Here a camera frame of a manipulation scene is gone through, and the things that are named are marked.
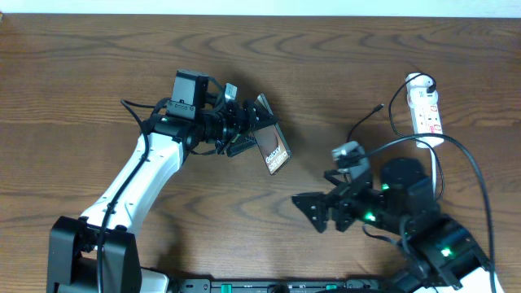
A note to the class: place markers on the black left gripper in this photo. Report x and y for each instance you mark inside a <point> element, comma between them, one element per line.
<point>240,128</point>

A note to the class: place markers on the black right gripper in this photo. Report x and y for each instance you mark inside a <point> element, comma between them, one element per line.
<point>344,195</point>

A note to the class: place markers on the gold Samsung Galaxy smartphone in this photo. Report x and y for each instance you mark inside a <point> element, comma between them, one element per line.
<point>273,147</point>

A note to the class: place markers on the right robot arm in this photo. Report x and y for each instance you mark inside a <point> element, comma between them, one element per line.
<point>439,252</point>

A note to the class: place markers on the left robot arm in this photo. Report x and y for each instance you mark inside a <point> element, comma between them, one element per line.
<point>97,252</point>

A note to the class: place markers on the white power strip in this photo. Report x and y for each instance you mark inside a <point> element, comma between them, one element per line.
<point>422,99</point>

